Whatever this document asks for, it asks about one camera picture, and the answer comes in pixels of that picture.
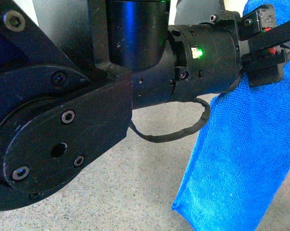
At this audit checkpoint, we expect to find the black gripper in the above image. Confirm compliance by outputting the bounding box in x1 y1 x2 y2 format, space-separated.
210 3 290 87

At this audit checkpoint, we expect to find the blue microfiber cloth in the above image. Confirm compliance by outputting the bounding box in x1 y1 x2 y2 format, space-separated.
171 0 290 231

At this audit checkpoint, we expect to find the black cable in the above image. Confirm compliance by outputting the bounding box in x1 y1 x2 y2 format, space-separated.
128 97 211 143

